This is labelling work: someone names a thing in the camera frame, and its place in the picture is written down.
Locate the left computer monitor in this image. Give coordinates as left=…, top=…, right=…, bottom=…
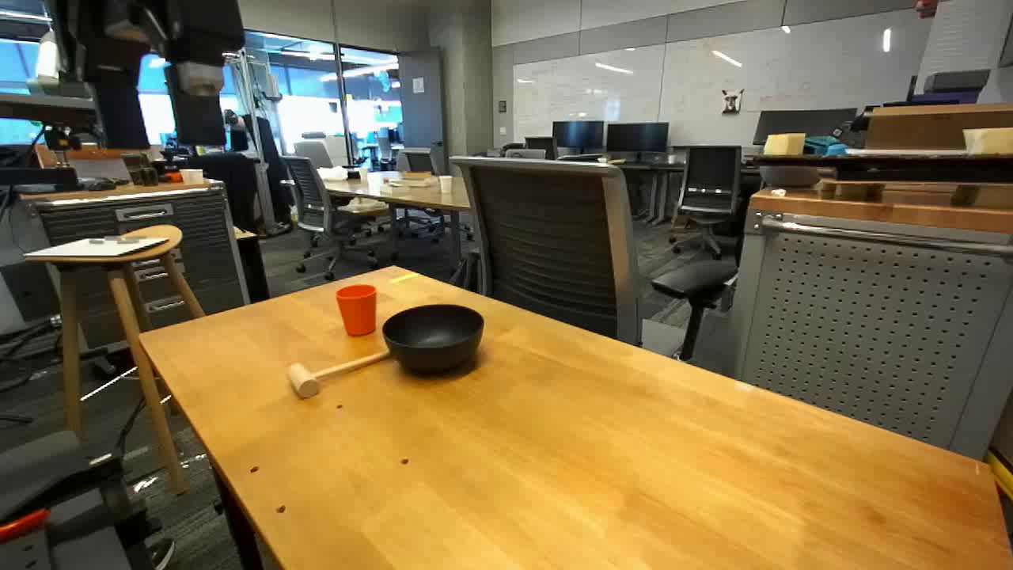
left=553, top=120, right=605, bottom=160

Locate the wooden stool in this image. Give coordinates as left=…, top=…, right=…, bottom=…
left=33, top=224, right=203, bottom=493

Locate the right computer monitor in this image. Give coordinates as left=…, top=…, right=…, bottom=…
left=609, top=123, right=668, bottom=161

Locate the computer monitor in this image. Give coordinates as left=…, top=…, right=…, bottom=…
left=553, top=120, right=605, bottom=160
left=609, top=123, right=668, bottom=161

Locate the orange plastic cup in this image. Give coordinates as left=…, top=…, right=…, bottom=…
left=336, top=284, right=375, bottom=336

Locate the grey mesh office chair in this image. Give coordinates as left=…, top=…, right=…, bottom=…
left=448, top=153, right=741, bottom=365

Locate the grey drawer cabinet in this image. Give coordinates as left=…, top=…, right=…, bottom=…
left=29, top=184, right=250, bottom=330

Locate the small wooden mallet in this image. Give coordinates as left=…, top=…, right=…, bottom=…
left=284, top=351, right=382, bottom=400

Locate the black office chair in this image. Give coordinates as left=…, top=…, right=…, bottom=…
left=672, top=146, right=741, bottom=258

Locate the wooden office desk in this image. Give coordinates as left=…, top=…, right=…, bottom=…
left=321, top=169, right=468, bottom=280

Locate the grey rolling office chair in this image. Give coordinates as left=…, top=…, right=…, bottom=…
left=283, top=157, right=390, bottom=280

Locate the black bowl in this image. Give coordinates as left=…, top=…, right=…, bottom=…
left=382, top=303, right=483, bottom=377

